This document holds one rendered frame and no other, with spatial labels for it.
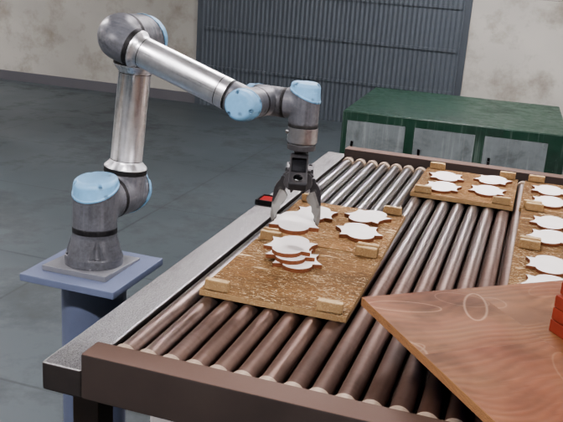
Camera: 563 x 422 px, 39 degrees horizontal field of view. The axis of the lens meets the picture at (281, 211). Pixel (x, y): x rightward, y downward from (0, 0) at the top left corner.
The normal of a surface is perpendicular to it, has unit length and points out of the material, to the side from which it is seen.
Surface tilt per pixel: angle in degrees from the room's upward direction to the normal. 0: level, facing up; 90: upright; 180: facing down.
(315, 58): 90
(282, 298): 0
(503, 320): 0
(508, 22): 90
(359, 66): 90
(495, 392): 0
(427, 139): 90
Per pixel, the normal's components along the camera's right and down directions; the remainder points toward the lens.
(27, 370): 0.07, -0.95
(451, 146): -0.28, 0.26
